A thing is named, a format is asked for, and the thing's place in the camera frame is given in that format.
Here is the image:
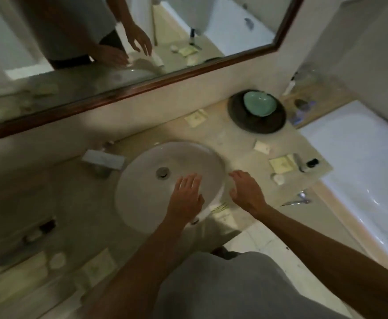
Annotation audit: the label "person's left hand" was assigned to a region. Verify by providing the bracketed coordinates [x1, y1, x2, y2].
[166, 173, 205, 226]

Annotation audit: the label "person's right hand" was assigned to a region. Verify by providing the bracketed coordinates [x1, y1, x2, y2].
[229, 170, 268, 216]

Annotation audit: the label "person's left forearm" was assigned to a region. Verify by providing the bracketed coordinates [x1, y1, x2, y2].
[86, 217, 198, 319]

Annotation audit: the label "person's right forearm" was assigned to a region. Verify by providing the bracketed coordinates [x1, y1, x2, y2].
[252, 204, 388, 319]

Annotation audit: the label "cotton bud packet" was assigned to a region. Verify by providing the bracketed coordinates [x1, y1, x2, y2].
[211, 202, 235, 226]

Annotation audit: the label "white oval sink basin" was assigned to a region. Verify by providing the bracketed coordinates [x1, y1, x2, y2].
[114, 141, 227, 235]

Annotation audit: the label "dark trousers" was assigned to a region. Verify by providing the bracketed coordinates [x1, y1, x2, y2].
[211, 247, 242, 261]

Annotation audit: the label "small cream sachet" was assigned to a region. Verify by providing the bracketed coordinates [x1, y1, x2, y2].
[253, 140, 271, 154]

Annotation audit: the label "yellow flat packet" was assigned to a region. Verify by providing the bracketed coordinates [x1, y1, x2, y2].
[269, 154, 298, 174]

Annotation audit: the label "chrome bathtub faucet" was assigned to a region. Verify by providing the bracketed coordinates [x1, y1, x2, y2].
[280, 191, 312, 207]

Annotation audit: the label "dark round tray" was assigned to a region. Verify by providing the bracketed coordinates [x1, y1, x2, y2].
[227, 89, 287, 135]

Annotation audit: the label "small black capped bottle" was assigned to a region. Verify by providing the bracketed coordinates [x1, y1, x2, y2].
[294, 153, 320, 173]

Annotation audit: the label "cream square sachet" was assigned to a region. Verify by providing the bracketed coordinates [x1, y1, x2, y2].
[184, 109, 209, 128]

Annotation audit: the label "grey shirt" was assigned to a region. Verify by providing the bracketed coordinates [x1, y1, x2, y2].
[153, 251, 349, 319]

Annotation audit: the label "green ceramic bowl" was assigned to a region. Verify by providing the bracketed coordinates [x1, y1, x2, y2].
[243, 91, 277, 117]

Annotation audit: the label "chrome sink faucet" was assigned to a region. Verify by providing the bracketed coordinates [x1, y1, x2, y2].
[81, 149, 127, 178]

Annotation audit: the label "bluish clear plastic item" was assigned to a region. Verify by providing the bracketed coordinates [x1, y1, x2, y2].
[290, 99, 318, 126]

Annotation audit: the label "white tube bottle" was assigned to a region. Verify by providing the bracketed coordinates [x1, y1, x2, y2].
[282, 72, 298, 97]

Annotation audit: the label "large cream flat packet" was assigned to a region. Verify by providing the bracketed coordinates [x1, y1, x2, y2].
[74, 248, 117, 289]

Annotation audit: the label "white bathtub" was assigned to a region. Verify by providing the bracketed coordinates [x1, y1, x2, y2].
[299, 100, 388, 274]

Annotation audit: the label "white round soap disc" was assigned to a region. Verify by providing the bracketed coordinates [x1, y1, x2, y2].
[49, 252, 67, 270]

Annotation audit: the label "small dark bottle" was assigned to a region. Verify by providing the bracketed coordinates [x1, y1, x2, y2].
[24, 218, 57, 244]

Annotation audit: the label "wood framed wall mirror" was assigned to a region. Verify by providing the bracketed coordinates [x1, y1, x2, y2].
[0, 0, 307, 145]

